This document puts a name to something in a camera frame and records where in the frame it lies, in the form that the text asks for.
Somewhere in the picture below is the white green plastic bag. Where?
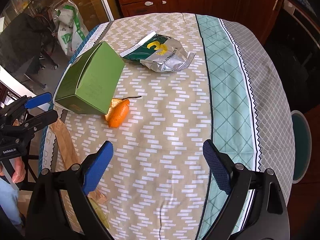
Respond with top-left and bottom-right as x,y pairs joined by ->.
54,0 -> 88,57

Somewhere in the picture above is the orange peel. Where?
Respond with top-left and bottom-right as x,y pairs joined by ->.
105,98 -> 130,128

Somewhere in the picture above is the light blue sleeve forearm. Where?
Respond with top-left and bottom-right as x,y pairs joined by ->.
0,178 -> 22,228

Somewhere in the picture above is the glass sliding door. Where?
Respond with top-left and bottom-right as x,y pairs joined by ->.
1,0 -> 119,94

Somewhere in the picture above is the green cardboard box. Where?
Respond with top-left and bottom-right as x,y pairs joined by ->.
54,41 -> 125,115

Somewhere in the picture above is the patterned tablecloth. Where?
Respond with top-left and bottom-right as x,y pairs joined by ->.
57,12 -> 295,239

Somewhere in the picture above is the yellow fruit peel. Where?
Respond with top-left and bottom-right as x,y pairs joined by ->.
88,197 -> 110,229

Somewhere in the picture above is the green silver snack bag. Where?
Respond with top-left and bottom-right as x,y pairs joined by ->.
120,31 -> 195,73

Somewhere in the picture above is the built-in black oven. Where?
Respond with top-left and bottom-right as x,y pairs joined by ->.
264,8 -> 319,113

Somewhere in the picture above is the teal trash bin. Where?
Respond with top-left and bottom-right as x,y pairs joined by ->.
291,110 -> 312,184

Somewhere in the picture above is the person's left hand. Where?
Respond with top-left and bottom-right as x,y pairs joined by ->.
1,157 -> 26,186

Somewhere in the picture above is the brown paper strip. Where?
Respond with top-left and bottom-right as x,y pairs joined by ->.
50,119 -> 107,204

